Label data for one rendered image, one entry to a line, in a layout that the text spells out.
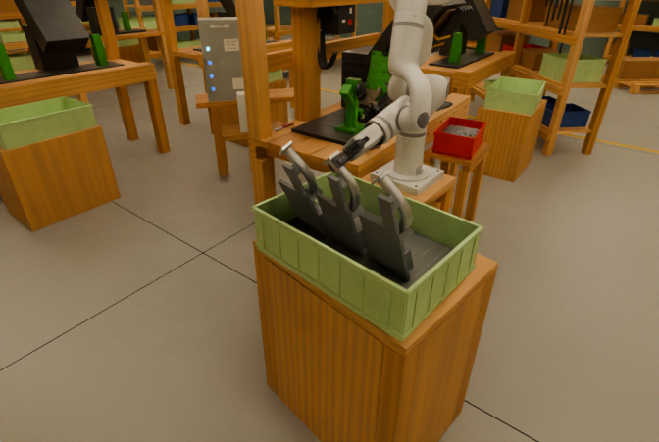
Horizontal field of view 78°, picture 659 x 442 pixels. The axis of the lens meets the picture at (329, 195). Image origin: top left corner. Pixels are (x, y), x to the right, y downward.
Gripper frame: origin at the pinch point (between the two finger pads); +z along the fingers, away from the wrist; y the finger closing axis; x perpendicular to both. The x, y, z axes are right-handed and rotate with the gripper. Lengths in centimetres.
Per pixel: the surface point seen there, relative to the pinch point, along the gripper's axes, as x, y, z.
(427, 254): 39.8, -14.0, -10.4
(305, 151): -20, -79, -29
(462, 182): 43, -75, -86
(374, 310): 37.1, -3.1, 18.4
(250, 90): -61, -82, -29
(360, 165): 3, -58, -36
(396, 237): 25.5, 6.0, 3.8
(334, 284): 26.4, -12.5, 19.8
